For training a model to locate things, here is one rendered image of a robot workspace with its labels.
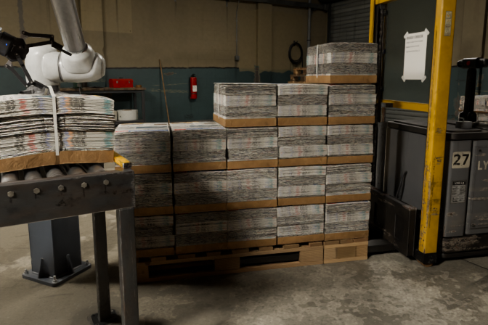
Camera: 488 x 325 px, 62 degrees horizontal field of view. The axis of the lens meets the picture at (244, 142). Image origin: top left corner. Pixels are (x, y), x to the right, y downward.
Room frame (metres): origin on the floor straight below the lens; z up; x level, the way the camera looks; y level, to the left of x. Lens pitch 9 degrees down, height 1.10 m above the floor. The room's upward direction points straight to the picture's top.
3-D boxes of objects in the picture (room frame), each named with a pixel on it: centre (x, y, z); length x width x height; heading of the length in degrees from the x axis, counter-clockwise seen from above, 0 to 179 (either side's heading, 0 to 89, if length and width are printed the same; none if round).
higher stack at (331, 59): (2.49, -0.58, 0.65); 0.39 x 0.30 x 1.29; 12
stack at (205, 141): (2.33, 0.13, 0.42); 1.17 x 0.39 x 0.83; 102
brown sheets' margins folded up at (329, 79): (2.49, -0.57, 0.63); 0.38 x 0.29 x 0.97; 12
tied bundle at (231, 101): (2.36, 0.01, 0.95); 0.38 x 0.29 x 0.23; 14
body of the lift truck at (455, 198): (2.66, -1.36, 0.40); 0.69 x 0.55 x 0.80; 12
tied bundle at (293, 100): (2.43, -0.29, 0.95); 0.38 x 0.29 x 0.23; 12
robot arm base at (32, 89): (2.16, 1.07, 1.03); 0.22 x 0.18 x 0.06; 155
